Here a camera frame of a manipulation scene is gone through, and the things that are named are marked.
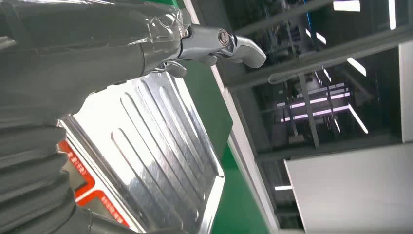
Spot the green conveyor belt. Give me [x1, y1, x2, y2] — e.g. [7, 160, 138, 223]
[211, 143, 270, 234]

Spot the steel scale tray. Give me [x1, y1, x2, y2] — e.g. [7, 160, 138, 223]
[59, 71, 225, 234]

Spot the white electronic scale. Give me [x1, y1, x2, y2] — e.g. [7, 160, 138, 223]
[57, 140, 139, 234]

